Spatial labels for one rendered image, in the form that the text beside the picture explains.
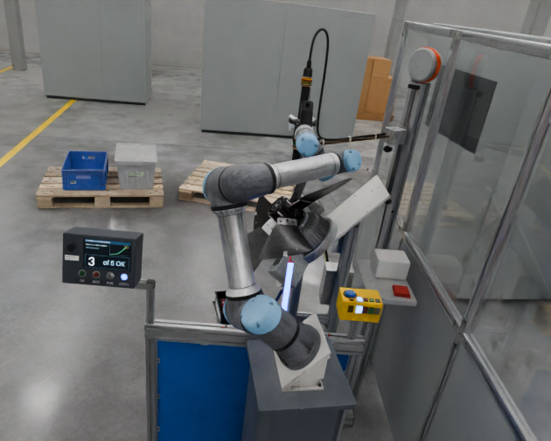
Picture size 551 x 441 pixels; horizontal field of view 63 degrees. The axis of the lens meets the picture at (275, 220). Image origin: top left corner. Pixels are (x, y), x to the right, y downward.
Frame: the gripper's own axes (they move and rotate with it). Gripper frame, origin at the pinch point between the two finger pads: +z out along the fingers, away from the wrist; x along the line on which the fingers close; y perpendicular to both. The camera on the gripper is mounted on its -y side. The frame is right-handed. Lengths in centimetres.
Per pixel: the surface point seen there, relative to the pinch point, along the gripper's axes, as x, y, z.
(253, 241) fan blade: -14, 61, 1
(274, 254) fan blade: -6, 51, -26
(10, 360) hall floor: -149, 166, 19
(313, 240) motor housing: 13, 55, -3
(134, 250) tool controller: -58, 45, -44
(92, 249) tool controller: -73, 46, -44
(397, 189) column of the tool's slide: 59, 40, 34
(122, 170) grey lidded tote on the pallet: -147, 130, 248
